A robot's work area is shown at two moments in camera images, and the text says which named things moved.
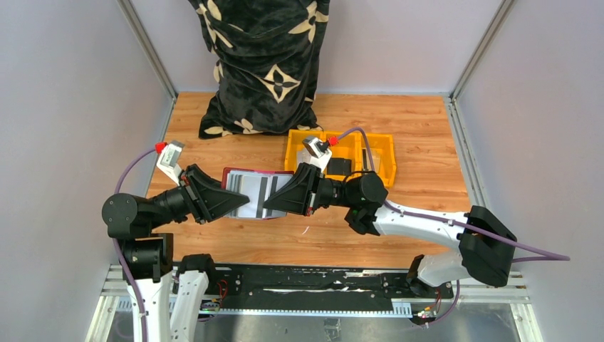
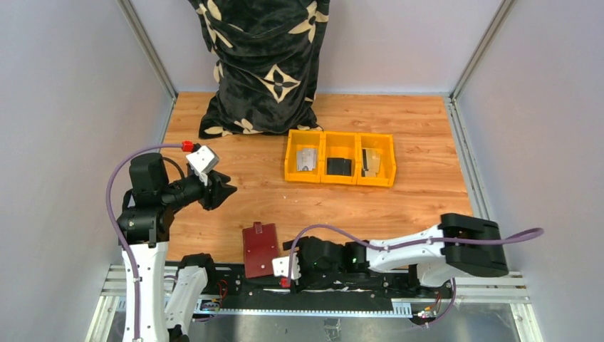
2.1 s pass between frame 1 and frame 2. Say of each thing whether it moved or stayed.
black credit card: stayed
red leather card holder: moved
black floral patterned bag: stayed
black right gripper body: moved
